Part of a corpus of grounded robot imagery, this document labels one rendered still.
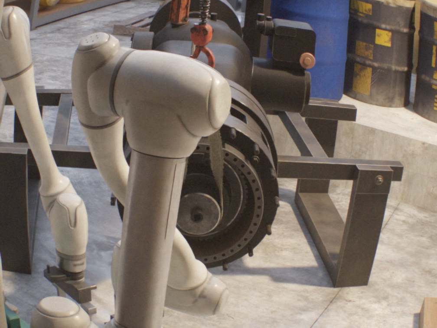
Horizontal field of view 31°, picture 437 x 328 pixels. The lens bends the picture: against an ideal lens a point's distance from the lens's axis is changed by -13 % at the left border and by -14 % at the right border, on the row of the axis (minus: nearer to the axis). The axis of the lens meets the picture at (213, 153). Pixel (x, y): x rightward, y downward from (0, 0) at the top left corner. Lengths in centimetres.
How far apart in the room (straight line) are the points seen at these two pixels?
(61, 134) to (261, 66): 100
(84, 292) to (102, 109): 77
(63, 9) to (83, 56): 853
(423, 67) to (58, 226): 393
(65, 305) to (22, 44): 65
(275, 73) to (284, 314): 116
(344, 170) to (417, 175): 140
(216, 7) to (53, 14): 500
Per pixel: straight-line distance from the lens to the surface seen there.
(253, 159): 274
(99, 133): 170
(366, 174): 391
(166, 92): 153
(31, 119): 209
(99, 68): 160
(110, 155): 175
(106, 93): 159
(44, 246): 428
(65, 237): 220
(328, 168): 393
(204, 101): 152
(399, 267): 445
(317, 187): 506
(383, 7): 566
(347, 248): 405
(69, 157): 378
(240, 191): 282
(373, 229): 405
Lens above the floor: 192
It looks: 19 degrees down
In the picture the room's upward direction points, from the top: 6 degrees clockwise
